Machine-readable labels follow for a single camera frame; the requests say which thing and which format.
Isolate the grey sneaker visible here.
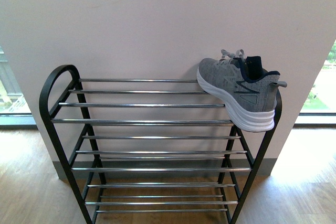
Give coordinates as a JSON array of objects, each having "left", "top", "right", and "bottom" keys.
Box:
[{"left": 197, "top": 49, "right": 287, "bottom": 132}]

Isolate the black metal shoe rack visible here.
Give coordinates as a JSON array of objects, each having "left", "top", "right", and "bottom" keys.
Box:
[{"left": 39, "top": 65, "right": 274, "bottom": 223}]

